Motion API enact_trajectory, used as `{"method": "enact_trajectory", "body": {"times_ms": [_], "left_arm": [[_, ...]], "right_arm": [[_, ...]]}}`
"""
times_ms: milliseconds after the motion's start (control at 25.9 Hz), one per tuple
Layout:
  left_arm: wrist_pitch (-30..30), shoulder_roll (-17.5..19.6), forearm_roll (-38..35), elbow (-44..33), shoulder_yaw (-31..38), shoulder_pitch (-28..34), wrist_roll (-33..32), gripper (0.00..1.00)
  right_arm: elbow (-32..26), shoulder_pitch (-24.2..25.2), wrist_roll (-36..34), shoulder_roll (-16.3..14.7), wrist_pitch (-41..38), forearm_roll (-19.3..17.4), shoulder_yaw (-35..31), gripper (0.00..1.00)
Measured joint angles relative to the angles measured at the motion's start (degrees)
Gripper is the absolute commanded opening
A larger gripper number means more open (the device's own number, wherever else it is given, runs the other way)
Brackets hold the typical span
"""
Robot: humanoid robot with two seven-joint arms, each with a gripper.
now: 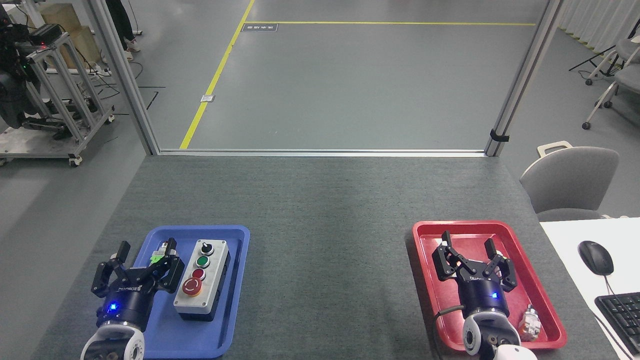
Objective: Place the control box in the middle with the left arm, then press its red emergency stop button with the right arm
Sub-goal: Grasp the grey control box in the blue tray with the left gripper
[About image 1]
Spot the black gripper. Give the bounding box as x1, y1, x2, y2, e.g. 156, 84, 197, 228
91, 237, 186, 332
432, 231, 519, 319

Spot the grey control box with buttons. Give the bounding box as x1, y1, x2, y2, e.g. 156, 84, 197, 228
173, 239, 232, 322

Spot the cardboard box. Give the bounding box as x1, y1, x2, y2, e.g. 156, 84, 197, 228
39, 3, 102, 69

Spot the red plastic tray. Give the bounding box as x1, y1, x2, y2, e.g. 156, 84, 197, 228
412, 220, 568, 351

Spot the blue plastic tray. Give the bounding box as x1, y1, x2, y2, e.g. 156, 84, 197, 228
99, 225, 251, 360

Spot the black computer mouse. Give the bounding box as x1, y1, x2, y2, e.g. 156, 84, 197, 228
578, 240, 615, 277

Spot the grey office chair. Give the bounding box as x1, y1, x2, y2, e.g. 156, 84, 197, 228
519, 146, 621, 222

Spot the black keyboard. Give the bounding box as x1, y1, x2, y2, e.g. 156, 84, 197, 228
594, 292, 640, 357

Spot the black machine on cart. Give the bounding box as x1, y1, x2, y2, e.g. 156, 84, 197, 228
0, 9, 47, 131

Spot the black tripod stand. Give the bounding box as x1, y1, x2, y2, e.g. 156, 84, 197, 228
568, 45, 619, 74

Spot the grey chair with white legs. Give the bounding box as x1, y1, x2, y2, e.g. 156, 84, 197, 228
585, 37, 640, 86
582, 64, 640, 131

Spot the person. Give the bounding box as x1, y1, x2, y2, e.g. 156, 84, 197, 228
104, 0, 142, 62

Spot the white curtain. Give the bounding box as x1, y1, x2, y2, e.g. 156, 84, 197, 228
557, 0, 640, 57

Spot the small switch with green block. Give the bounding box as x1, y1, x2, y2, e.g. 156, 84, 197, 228
148, 240, 174, 267

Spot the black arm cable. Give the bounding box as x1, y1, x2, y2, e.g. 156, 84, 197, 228
431, 304, 466, 360

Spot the white handle frame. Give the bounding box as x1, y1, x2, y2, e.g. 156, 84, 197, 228
536, 140, 574, 159

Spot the black keyboard cable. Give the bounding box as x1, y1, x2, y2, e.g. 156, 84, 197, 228
589, 306, 637, 360

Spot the aluminium frame cart on wheels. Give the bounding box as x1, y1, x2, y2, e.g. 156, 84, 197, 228
0, 31, 116, 168

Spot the silver aluminium rail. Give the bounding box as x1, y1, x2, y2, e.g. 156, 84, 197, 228
158, 148, 489, 158

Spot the silver aluminium post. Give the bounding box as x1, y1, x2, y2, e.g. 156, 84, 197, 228
484, 0, 565, 158
87, 0, 161, 156

